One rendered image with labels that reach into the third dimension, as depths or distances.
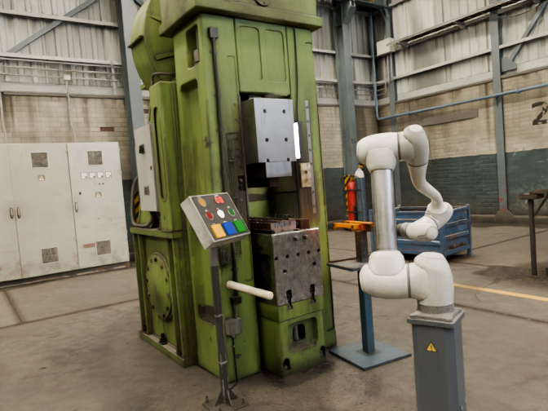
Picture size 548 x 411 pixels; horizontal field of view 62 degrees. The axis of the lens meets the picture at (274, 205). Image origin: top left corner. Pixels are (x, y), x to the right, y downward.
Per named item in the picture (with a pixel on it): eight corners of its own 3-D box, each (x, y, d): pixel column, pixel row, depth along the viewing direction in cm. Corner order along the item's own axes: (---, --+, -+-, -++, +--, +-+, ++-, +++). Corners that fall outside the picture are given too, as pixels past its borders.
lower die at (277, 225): (296, 230, 301) (295, 217, 300) (271, 233, 289) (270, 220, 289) (261, 227, 335) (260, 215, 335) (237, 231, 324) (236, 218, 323)
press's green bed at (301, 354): (328, 363, 309) (323, 293, 306) (283, 380, 288) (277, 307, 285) (280, 342, 354) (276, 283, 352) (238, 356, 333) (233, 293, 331)
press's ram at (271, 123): (307, 160, 306) (302, 99, 304) (258, 162, 284) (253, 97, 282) (271, 165, 340) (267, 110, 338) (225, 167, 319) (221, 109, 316)
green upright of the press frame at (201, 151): (262, 372, 302) (233, 16, 290) (227, 384, 287) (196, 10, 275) (229, 354, 338) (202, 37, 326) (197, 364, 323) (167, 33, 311)
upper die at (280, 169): (292, 175, 299) (290, 161, 298) (267, 177, 287) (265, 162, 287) (257, 178, 333) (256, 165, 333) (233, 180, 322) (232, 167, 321)
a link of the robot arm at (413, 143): (428, 150, 221) (399, 153, 225) (427, 117, 210) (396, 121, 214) (430, 166, 211) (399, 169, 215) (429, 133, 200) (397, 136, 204)
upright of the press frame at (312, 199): (338, 345, 340) (315, 29, 328) (311, 355, 325) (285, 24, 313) (301, 331, 376) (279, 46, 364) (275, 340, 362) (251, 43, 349)
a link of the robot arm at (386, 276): (410, 300, 197) (359, 300, 203) (410, 298, 212) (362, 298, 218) (399, 126, 208) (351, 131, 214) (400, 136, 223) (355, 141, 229)
